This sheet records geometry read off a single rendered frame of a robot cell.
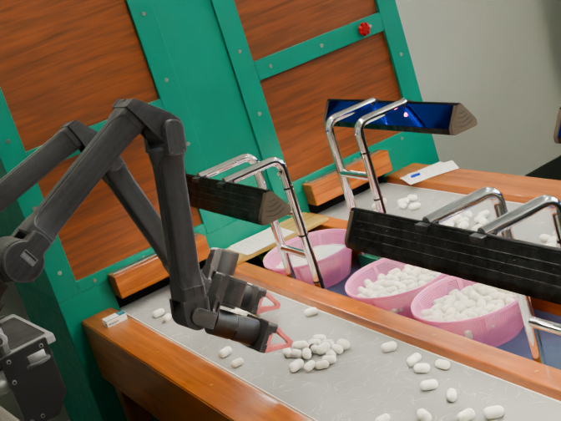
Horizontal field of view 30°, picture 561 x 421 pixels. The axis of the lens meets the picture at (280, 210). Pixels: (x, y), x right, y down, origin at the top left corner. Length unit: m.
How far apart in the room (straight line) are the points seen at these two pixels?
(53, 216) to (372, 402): 0.72
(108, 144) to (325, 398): 0.67
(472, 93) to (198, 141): 2.10
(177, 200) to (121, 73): 1.00
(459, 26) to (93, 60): 2.30
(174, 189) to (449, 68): 2.90
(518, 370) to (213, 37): 1.54
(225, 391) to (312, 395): 0.20
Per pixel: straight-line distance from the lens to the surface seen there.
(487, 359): 2.09
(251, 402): 2.20
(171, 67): 3.07
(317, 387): 2.23
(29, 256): 1.96
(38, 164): 2.41
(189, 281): 2.11
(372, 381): 2.18
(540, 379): 1.98
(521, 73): 5.16
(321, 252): 3.02
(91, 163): 2.01
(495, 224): 1.73
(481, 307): 2.36
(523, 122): 5.17
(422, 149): 3.52
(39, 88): 2.96
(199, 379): 2.39
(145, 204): 2.48
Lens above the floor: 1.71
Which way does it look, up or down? 16 degrees down
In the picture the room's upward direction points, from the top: 18 degrees counter-clockwise
